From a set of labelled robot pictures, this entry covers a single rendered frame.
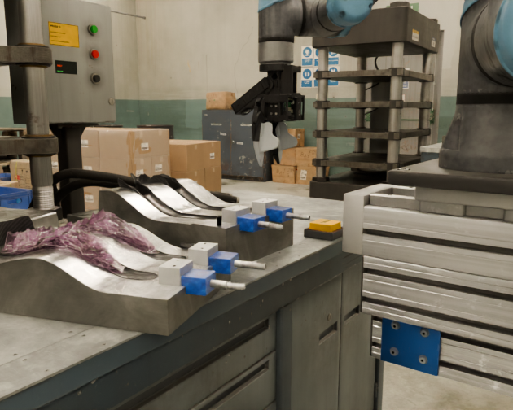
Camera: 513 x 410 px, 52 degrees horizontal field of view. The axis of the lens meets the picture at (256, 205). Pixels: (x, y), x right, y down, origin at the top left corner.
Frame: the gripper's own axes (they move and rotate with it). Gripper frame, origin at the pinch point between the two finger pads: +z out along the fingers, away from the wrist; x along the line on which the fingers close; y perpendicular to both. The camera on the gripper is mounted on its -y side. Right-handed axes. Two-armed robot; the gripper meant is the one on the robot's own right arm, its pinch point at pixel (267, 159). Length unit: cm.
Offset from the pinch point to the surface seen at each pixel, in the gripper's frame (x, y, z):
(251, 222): -13.0, 4.8, 11.3
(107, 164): 231, -333, 40
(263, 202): -2.5, 0.7, 9.3
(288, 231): 6.1, 2.0, 17.1
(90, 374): -56, 9, 24
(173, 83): 618, -611, -58
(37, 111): -8, -72, -10
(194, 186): 5.6, -26.3, 8.9
